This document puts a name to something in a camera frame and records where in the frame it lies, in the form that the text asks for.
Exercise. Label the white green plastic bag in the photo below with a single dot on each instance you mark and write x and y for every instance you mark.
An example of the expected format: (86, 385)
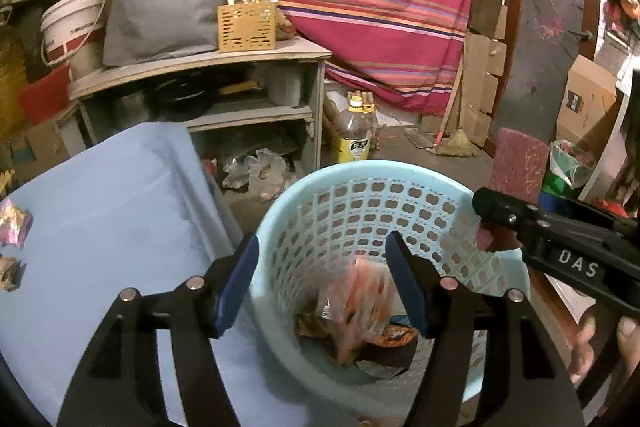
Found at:
(572, 162)

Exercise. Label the yellow label plastic bottle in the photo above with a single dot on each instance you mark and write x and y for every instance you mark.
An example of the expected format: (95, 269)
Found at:
(354, 137)

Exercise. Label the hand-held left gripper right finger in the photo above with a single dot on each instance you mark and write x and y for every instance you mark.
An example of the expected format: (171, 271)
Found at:
(407, 287)

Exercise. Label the pink holographic wrapper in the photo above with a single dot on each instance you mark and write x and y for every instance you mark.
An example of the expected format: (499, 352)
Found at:
(14, 222)

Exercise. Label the brown crumpled wrapper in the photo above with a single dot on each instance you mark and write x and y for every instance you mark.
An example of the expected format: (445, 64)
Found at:
(310, 324)

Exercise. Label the white plastic bucket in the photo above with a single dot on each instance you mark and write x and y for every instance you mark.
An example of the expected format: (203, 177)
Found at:
(70, 27)

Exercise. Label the light blue plastic basket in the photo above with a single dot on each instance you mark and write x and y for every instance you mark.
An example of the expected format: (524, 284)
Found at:
(320, 217)

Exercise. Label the tall cardboard box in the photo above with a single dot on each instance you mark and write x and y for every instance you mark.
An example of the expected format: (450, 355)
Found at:
(587, 99)

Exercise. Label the white cup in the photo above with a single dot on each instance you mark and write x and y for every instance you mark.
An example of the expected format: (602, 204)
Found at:
(285, 86)

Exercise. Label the orange snack wrapper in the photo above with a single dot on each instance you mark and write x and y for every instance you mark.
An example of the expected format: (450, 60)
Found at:
(350, 302)

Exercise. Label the orange black wrapper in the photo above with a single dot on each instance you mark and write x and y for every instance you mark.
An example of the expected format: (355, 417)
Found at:
(395, 336)

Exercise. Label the gold foil wrapper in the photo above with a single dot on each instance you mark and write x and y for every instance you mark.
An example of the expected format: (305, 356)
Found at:
(9, 273)

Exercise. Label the red plastic container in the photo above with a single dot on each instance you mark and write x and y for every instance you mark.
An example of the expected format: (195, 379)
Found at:
(44, 96)

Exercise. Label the cardboard wall pieces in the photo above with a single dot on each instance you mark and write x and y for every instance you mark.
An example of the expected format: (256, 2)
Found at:
(482, 82)

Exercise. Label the grey door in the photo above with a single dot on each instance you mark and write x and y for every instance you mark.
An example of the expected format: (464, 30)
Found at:
(545, 7)

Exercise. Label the wooden utensil holder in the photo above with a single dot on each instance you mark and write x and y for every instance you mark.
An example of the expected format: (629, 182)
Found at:
(247, 27)

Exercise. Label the straw broom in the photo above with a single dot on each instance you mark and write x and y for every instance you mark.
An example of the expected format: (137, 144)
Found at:
(457, 147)

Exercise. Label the black pan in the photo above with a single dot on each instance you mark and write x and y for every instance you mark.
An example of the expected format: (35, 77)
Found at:
(177, 96)

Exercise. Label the crumpled clear plastic bag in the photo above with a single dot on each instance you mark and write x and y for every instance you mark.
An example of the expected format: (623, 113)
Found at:
(257, 174)

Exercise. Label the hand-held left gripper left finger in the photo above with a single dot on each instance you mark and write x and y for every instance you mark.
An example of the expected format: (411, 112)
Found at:
(235, 287)

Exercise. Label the brown cardboard box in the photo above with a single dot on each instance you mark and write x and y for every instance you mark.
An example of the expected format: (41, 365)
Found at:
(37, 144)

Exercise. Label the yellow oil jug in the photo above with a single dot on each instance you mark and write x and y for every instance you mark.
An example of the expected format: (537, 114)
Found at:
(10, 72)

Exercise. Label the person's right hand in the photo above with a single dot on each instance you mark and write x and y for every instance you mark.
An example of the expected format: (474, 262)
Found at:
(582, 347)

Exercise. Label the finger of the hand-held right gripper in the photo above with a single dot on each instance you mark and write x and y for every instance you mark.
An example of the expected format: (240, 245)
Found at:
(502, 212)

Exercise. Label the light blue table cloth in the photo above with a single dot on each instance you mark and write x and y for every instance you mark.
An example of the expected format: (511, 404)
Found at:
(115, 217)

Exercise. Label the grey cloth bag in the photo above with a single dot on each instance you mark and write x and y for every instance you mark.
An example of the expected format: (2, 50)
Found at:
(160, 7)

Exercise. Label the wooden shelf unit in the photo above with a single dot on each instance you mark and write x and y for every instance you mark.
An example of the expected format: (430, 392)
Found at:
(210, 57)

